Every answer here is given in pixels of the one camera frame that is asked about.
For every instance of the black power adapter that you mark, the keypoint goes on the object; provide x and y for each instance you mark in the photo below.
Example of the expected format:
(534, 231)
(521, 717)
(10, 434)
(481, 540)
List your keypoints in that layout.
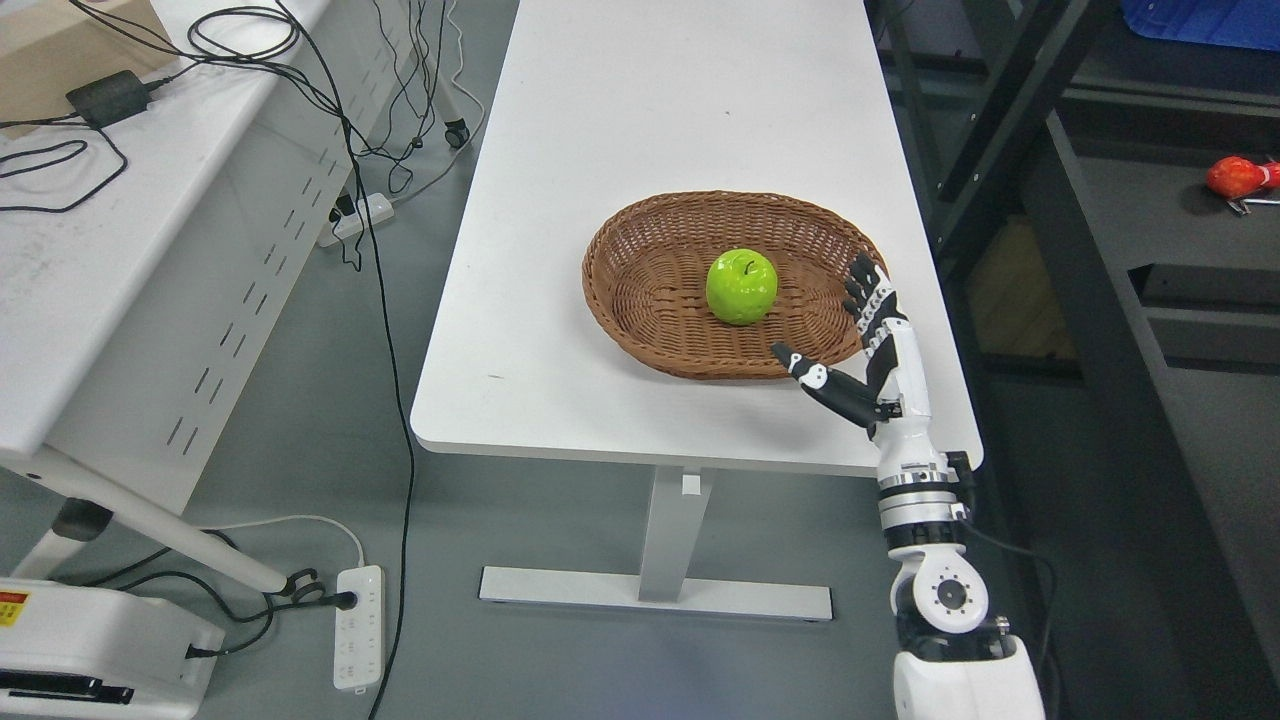
(110, 99)

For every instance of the brown wicker basket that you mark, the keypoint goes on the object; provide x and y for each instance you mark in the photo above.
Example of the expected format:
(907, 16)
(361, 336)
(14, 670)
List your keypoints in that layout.
(644, 274)

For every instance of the white power strip far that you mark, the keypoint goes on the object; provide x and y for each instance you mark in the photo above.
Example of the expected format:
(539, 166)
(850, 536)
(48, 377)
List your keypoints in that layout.
(365, 214)

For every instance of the white machine base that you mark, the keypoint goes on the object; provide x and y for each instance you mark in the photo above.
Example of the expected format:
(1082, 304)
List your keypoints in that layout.
(92, 653)

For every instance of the white standing desk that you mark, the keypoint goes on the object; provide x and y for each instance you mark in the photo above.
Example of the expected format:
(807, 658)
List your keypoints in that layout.
(603, 103)

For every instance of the blue plastic bin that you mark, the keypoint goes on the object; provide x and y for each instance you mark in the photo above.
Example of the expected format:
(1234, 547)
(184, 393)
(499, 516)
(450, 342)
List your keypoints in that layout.
(1246, 24)

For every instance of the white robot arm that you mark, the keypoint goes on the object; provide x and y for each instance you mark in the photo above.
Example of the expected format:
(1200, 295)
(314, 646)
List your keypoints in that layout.
(957, 659)

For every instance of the white power strip near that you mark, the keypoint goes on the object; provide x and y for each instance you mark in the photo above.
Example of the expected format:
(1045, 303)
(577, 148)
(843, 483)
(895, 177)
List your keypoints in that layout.
(359, 629)

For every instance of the white power strip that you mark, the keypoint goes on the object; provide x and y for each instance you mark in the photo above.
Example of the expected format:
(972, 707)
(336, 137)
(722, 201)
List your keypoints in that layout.
(365, 214)
(359, 629)

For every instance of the cardboard box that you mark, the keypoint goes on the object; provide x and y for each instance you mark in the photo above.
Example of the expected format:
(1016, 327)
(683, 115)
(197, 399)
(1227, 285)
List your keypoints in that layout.
(48, 48)

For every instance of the white left side desk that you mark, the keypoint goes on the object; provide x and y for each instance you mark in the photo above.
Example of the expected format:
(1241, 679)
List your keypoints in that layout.
(141, 281)

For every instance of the green apple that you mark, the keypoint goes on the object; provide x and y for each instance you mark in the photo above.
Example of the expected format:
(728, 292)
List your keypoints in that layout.
(741, 286)

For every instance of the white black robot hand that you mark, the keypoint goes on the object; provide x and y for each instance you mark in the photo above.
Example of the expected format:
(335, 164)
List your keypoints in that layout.
(893, 402)

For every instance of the red fruit on shelf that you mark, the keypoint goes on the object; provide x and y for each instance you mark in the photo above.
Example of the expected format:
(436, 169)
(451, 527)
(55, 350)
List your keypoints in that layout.
(1234, 177)

